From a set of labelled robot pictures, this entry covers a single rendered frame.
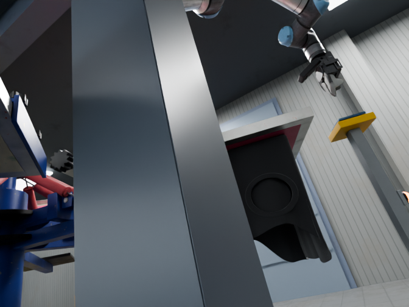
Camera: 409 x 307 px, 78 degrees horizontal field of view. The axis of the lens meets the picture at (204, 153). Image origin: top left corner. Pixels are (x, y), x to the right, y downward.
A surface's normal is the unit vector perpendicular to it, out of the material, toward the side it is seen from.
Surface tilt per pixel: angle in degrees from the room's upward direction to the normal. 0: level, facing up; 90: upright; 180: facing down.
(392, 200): 90
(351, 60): 90
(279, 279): 90
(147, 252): 90
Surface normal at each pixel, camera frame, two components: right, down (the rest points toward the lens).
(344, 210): -0.50, -0.26
